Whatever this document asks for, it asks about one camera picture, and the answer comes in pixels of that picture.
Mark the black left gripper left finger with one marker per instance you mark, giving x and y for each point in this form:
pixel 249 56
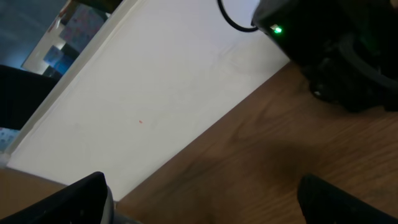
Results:
pixel 85 201

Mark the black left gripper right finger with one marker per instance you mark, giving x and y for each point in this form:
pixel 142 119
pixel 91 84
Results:
pixel 323 203

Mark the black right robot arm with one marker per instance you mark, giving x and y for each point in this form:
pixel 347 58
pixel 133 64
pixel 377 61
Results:
pixel 347 50

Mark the black monitor screen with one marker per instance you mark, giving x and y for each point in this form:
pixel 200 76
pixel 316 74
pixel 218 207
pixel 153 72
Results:
pixel 22 93

